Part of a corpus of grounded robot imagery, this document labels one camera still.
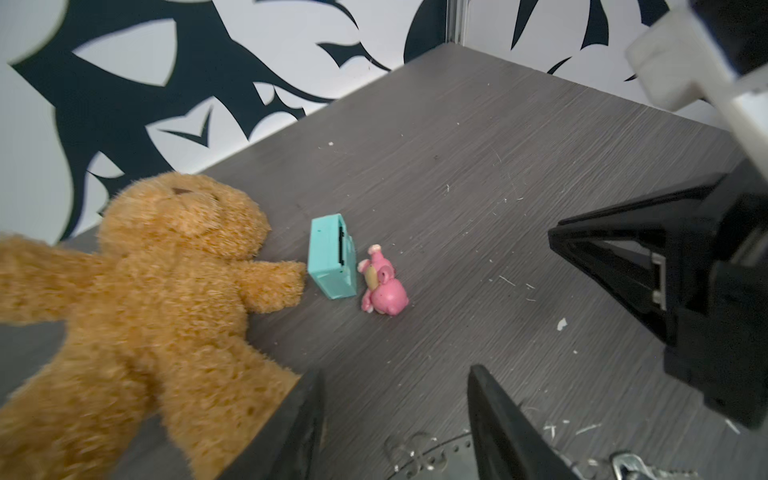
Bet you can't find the pink toy figure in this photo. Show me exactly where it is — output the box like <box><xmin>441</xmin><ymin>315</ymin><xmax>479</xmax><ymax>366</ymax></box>
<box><xmin>357</xmin><ymin>244</ymin><xmax>409</xmax><ymax>316</ymax></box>

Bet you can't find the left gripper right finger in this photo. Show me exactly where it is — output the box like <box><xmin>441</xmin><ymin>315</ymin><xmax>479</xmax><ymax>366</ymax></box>
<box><xmin>467</xmin><ymin>364</ymin><xmax>577</xmax><ymax>480</ymax></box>

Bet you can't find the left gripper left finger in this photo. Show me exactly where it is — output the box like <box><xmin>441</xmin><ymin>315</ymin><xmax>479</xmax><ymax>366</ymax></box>
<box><xmin>219</xmin><ymin>369</ymin><xmax>325</xmax><ymax>480</ymax></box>

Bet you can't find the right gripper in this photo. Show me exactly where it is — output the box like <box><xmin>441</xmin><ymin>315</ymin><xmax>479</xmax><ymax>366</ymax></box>
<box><xmin>548</xmin><ymin>160</ymin><xmax>767</xmax><ymax>430</ymax></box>

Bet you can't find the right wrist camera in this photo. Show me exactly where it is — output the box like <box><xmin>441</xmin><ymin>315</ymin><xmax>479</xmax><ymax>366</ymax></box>
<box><xmin>626</xmin><ymin>1</ymin><xmax>767</xmax><ymax>176</ymax></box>

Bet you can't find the brown teddy bear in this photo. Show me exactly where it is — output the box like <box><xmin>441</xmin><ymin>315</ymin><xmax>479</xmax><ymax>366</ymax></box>
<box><xmin>1</xmin><ymin>172</ymin><xmax>306</xmax><ymax>479</ymax></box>

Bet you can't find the teal toy block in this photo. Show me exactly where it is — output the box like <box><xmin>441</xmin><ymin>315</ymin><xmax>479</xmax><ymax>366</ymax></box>
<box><xmin>307</xmin><ymin>213</ymin><xmax>357</xmax><ymax>300</ymax></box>

